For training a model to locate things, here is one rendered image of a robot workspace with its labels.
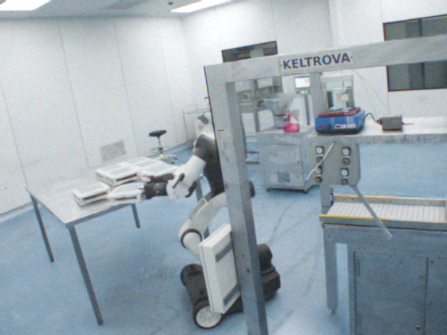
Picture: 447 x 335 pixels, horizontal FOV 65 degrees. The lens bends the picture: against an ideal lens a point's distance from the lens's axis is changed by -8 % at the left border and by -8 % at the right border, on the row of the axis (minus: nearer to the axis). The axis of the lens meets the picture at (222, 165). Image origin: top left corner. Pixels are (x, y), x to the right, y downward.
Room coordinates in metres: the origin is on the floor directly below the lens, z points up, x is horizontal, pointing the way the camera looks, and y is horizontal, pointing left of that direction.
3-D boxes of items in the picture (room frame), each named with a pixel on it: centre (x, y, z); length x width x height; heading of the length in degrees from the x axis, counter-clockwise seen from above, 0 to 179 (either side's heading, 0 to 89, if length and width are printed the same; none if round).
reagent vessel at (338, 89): (1.71, -0.59, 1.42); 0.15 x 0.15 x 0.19
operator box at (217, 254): (1.14, 0.04, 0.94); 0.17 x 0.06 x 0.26; 147
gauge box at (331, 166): (1.65, -0.52, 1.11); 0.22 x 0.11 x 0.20; 57
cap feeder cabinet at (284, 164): (4.57, -0.88, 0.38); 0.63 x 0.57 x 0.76; 52
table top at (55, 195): (3.10, 1.04, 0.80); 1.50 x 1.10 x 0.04; 36
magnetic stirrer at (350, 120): (1.71, -0.58, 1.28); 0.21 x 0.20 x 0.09; 147
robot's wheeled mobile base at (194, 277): (2.36, 0.06, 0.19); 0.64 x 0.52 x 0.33; 102
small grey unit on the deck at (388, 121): (1.57, -0.77, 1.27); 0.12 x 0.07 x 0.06; 57
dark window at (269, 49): (7.80, -0.88, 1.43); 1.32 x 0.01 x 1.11; 52
